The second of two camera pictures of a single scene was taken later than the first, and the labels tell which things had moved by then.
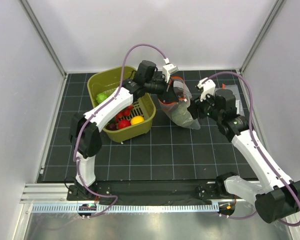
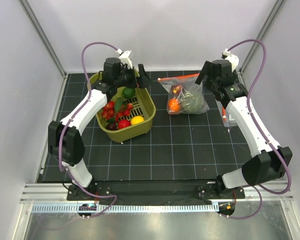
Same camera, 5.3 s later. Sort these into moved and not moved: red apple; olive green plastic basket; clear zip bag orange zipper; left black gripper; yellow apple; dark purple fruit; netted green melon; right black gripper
Moved: netted green melon; left black gripper; clear zip bag orange zipper; right black gripper
Not moved: olive green plastic basket; dark purple fruit; red apple; yellow apple
